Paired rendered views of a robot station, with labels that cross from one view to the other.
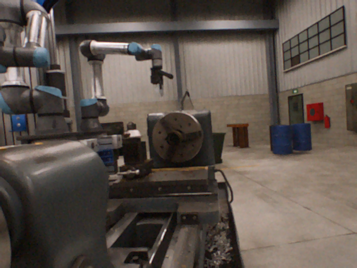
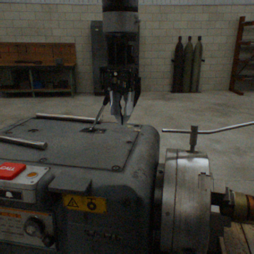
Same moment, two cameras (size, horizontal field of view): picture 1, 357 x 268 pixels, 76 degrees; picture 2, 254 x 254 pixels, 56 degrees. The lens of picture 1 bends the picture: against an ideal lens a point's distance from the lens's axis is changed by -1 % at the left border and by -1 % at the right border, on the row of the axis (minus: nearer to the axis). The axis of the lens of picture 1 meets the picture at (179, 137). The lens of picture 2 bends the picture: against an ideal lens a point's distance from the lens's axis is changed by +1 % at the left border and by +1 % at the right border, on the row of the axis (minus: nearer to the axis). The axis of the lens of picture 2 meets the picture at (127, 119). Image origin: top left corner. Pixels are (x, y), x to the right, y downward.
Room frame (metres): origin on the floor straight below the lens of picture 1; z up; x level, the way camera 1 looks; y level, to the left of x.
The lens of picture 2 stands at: (1.64, 0.66, 1.57)
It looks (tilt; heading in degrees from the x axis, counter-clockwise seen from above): 19 degrees down; 273
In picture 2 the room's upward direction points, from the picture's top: straight up
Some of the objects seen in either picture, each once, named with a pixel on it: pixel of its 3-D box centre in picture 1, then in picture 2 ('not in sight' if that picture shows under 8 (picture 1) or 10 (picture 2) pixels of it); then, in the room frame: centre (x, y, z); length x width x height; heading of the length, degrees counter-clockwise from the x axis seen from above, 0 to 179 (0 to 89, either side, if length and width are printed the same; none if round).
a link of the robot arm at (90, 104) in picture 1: (89, 107); not in sight; (1.66, 0.62, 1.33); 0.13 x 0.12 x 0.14; 168
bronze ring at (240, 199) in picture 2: (173, 138); (236, 206); (1.34, 0.03, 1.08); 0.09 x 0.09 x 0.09; 81
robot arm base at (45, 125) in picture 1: (51, 123); not in sight; (1.16, 0.63, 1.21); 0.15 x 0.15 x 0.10
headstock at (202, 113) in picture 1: (183, 136); (68, 191); (1.88, -0.04, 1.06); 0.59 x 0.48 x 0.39; 171
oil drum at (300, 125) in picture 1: (301, 136); not in sight; (7.79, -4.13, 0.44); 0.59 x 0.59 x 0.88
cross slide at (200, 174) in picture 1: (151, 182); not in sight; (0.88, 0.12, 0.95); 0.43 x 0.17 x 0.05; 81
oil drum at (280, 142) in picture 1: (281, 139); not in sight; (7.38, -3.27, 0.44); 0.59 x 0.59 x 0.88
